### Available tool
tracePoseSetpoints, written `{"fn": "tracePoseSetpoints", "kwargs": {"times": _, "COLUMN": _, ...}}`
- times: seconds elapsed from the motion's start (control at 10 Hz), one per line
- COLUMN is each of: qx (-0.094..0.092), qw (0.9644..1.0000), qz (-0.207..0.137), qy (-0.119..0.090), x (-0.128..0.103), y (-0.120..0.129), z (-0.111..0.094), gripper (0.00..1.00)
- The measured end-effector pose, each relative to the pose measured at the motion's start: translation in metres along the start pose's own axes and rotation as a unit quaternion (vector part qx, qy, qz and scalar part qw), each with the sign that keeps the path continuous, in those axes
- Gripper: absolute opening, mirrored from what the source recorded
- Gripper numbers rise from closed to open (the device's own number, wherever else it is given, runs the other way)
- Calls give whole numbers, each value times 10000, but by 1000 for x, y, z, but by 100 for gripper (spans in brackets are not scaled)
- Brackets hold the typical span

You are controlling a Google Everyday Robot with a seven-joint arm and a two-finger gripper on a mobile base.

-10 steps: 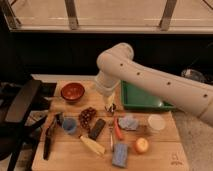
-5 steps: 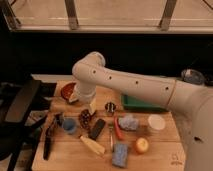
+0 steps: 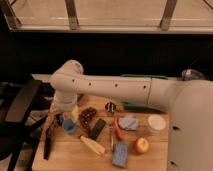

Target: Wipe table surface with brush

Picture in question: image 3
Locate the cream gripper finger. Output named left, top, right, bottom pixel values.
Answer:
left=71, top=106, right=79, bottom=122

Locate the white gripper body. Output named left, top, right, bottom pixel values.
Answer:
left=53, top=91, right=77, bottom=111

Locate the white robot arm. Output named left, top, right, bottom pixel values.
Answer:
left=50, top=60, right=213, bottom=171

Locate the dark grape bunch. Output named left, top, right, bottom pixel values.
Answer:
left=79, top=107, right=97, bottom=131

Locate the blue plastic cup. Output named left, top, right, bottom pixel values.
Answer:
left=62, top=119, right=77, bottom=134

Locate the black rectangular block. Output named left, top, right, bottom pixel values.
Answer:
left=88, top=119, right=106, bottom=140

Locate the small metal cup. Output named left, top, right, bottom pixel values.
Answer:
left=105, top=102, right=116, bottom=114

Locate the metal fork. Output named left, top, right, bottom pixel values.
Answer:
left=109, top=124, right=114, bottom=152

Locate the black office chair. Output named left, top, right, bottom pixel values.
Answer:
left=0, top=80, right=50, bottom=171

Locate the green plastic tray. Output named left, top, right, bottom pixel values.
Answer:
left=121, top=74, right=168, bottom=113

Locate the crumpled blue cloth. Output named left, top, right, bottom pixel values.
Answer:
left=118, top=116, right=139, bottom=131

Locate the blue sponge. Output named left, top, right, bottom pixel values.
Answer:
left=112, top=143, right=128, bottom=168

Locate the red yellow apple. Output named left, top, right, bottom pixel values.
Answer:
left=134, top=137, right=149, bottom=154

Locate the round metal dish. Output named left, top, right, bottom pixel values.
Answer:
left=182, top=69, right=206, bottom=81

